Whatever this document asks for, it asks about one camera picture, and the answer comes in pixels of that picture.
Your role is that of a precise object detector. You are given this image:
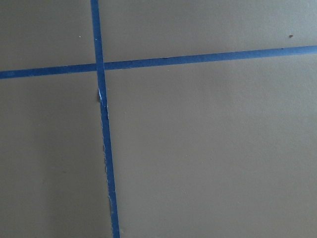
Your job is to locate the long vertical blue tape strip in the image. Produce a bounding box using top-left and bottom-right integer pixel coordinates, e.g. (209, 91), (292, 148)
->
(91, 0), (120, 238)

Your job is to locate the long horizontal blue tape strip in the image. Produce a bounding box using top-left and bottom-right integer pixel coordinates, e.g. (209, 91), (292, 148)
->
(0, 45), (317, 79)

